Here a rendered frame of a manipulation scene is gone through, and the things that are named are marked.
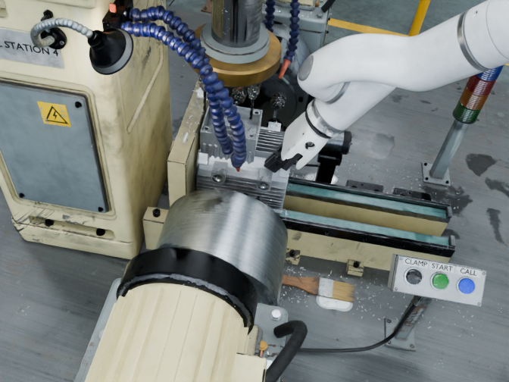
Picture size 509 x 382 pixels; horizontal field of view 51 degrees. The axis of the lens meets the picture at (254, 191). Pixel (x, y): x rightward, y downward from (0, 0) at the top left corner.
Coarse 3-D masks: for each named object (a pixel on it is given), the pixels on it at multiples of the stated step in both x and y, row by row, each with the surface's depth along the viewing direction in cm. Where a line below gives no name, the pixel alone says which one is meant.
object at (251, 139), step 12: (240, 108) 118; (204, 120) 114; (252, 120) 118; (204, 132) 112; (228, 132) 116; (204, 144) 114; (216, 144) 114; (252, 144) 112; (216, 156) 116; (228, 156) 116; (252, 156) 115
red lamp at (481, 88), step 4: (472, 76) 131; (468, 80) 134; (472, 80) 131; (476, 80) 130; (480, 80) 129; (484, 80) 129; (468, 84) 133; (472, 84) 132; (476, 84) 130; (480, 84) 130; (484, 84) 129; (488, 84) 129; (492, 84) 130; (468, 88) 133; (472, 88) 132; (476, 88) 131; (480, 88) 130; (484, 88) 130; (488, 88) 130; (472, 92) 132; (476, 92) 132; (480, 92) 131; (484, 92) 131; (488, 92) 132
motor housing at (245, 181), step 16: (272, 144) 117; (224, 160) 116; (256, 160) 116; (208, 176) 116; (240, 176) 115; (256, 176) 115; (240, 192) 117; (256, 192) 117; (272, 192) 117; (272, 208) 121
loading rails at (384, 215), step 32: (288, 192) 133; (320, 192) 134; (352, 192) 134; (288, 224) 127; (320, 224) 126; (352, 224) 128; (384, 224) 137; (416, 224) 135; (288, 256) 132; (320, 256) 134; (352, 256) 132; (384, 256) 130; (416, 256) 128; (448, 256) 126
